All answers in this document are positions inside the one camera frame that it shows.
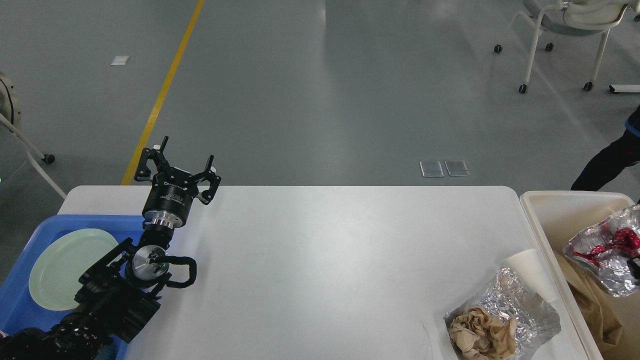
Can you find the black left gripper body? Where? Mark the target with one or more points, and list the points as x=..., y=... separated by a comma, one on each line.
x=170, y=199

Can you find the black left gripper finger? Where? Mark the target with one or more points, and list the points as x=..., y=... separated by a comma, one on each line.
x=207, y=175
x=153, y=166

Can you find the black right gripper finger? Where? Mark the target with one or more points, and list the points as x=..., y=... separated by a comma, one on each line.
x=634, y=267

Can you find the silver red foil wrapper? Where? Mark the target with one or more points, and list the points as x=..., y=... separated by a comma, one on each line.
x=602, y=251

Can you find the brown paper bag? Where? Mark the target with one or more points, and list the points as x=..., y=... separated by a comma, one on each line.
x=604, y=325

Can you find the white paper cup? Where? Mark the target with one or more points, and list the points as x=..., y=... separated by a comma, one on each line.
x=532, y=269

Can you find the silver foil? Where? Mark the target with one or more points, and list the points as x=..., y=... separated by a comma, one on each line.
x=505, y=296

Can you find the pale green plate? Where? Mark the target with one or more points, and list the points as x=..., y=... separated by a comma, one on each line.
x=54, y=278

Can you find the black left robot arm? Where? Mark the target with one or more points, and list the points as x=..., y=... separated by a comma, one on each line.
x=153, y=264

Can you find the white plastic bin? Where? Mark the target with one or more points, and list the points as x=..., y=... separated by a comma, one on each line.
x=555, y=216

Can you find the person in black clothes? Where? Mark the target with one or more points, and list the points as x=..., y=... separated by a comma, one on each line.
x=609, y=162

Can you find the grey chair at left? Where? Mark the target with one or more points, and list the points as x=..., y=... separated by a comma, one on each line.
x=11, y=119

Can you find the blue plastic tray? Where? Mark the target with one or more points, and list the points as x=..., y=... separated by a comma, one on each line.
x=20, y=310

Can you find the floor outlet plate right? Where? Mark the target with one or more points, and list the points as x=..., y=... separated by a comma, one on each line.
x=457, y=168

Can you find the floor outlet plate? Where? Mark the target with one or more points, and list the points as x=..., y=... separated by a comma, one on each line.
x=431, y=169
x=457, y=168

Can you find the floor outlet plate left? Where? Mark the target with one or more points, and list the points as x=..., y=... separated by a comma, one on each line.
x=431, y=169

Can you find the white rolling chair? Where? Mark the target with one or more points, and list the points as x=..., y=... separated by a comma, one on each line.
x=569, y=18

